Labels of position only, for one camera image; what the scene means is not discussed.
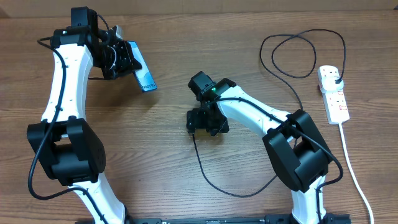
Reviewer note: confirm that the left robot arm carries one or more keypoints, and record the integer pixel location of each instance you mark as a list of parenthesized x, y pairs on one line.
[(65, 146)]

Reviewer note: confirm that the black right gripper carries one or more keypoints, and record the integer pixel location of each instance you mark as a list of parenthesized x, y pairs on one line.
[(197, 123)]

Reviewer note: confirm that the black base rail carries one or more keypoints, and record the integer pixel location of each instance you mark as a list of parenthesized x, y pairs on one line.
[(268, 219)]

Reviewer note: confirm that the Galaxy smartphone teal screen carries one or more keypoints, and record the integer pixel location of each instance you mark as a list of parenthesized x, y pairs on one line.
[(143, 75)]

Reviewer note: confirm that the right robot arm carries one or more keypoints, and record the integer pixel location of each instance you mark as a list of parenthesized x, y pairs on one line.
[(297, 151)]

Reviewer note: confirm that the white charger plug adapter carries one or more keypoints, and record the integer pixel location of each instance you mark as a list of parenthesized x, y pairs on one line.
[(330, 84)]

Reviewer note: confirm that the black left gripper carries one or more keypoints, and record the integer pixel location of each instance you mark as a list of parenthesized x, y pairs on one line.
[(128, 63)]

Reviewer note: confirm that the white power strip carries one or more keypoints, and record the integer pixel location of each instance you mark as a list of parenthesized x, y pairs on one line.
[(335, 103)]

